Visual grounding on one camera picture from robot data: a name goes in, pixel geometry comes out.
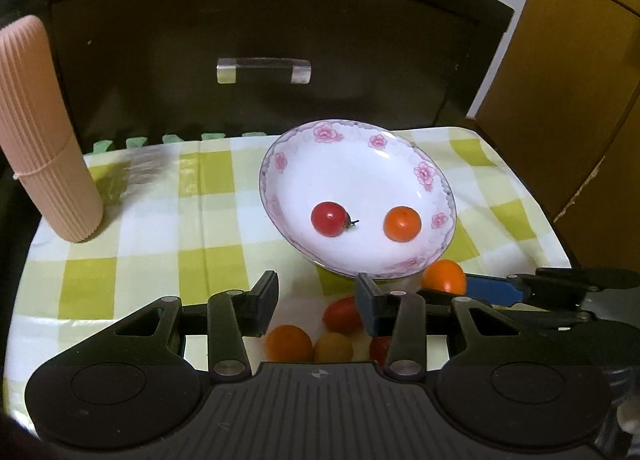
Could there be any small orange on cloth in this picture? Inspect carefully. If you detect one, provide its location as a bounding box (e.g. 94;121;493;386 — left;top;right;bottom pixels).
265;324;314;364

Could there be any red oval tomato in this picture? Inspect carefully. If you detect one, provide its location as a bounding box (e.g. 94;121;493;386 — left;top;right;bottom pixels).
322;296;362;334

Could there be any tan longan fruit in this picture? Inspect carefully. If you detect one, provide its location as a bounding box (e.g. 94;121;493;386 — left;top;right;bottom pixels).
314;332;354;364

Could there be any small orange in plate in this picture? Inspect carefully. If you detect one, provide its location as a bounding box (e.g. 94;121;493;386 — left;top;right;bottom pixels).
383;206;422;243

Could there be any green white checkered tablecloth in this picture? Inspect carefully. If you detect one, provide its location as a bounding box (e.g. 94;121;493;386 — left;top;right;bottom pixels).
4;128;568;424

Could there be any small red cherry tomato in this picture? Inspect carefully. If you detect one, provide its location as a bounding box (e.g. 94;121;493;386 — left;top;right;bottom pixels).
310;201;359;238

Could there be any white floral plate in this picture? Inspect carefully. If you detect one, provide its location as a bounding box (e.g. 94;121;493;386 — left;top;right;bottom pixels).
258;120;457;280

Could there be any brown wooden door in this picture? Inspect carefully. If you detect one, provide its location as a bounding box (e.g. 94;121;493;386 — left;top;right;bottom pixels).
476;0;639;269

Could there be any pink ribbed cylinder case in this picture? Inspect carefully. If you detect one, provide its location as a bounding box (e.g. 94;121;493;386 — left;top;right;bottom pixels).
1;15;104;242

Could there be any dark wooden cabinet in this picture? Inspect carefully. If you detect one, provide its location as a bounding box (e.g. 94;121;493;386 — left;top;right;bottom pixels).
1;0;513;149

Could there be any clear acrylic drawer handle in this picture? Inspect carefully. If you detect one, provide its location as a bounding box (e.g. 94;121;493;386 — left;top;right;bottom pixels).
216;57;312;85

